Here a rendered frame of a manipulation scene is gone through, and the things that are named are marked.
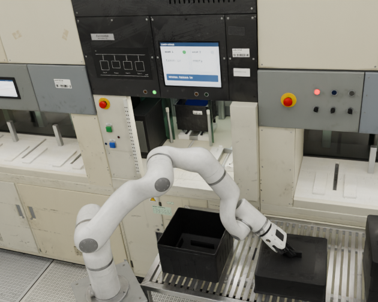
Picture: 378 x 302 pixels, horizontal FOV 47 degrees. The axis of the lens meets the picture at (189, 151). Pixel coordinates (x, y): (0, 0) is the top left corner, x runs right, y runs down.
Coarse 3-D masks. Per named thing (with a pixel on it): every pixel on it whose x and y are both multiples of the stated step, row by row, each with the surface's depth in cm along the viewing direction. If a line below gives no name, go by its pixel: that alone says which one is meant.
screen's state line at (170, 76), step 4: (168, 76) 207; (172, 76) 206; (176, 76) 206; (180, 76) 205; (184, 76) 204; (188, 76) 203; (192, 76) 203; (196, 76) 202; (200, 76) 201; (204, 76) 201; (208, 76) 200; (212, 76) 199; (216, 76) 199; (176, 80) 207; (180, 80) 206; (184, 80) 205; (188, 80) 205; (192, 80) 204; (196, 80) 203; (200, 80) 202; (204, 80) 202; (208, 80) 201; (212, 80) 200; (216, 80) 200
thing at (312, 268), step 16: (288, 240) 196; (304, 240) 195; (320, 240) 194; (272, 256) 188; (288, 256) 187; (304, 256) 186; (320, 256) 185; (256, 272) 181; (272, 272) 180; (288, 272) 180; (304, 272) 179; (320, 272) 178; (256, 288) 184; (272, 288) 181; (288, 288) 178; (304, 288) 176; (320, 288) 173
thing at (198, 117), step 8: (176, 104) 278; (184, 104) 289; (176, 112) 278; (184, 112) 276; (192, 112) 274; (200, 112) 272; (216, 112) 290; (176, 120) 281; (184, 120) 279; (192, 120) 277; (200, 120) 275; (184, 128) 282; (192, 128) 280; (200, 128) 278
